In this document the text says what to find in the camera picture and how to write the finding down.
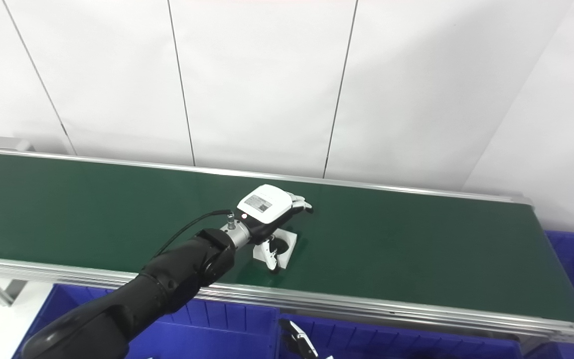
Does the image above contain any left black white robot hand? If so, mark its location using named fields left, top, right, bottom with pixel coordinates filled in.
left=235, top=184, right=313, bottom=271

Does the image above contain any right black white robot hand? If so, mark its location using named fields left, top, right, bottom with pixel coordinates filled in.
left=280, top=319, right=335, bottom=359

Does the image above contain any grey conveyor end housing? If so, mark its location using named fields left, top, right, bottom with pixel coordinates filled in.
left=0, top=136, right=36, bottom=153

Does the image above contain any green conveyor belt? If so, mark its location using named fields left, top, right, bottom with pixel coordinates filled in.
left=0, top=147, right=574, bottom=345

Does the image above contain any white square part with hole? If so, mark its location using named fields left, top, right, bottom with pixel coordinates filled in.
left=253, top=227, right=298, bottom=272

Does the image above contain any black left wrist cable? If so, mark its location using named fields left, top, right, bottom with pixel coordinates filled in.
left=155, top=209, right=238, bottom=260

